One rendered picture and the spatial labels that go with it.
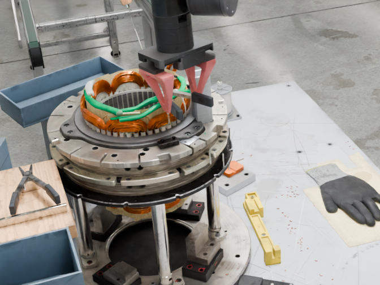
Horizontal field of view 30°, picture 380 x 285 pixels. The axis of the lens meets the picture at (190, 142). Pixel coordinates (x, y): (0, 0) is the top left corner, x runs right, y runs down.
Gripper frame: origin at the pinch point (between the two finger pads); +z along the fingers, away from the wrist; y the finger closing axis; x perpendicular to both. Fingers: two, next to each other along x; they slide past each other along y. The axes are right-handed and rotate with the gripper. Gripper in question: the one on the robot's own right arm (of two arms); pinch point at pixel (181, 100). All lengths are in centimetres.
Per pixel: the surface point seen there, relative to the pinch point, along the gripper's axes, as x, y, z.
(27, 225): 2.1, -28.5, 10.7
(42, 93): 48.1, -2.6, 11.4
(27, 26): 156, 43, 31
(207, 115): 2.9, 6.9, 5.9
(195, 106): 3.6, 5.3, 3.9
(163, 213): 2.0, -5.1, 19.8
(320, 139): 23, 56, 37
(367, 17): 200, 287, 103
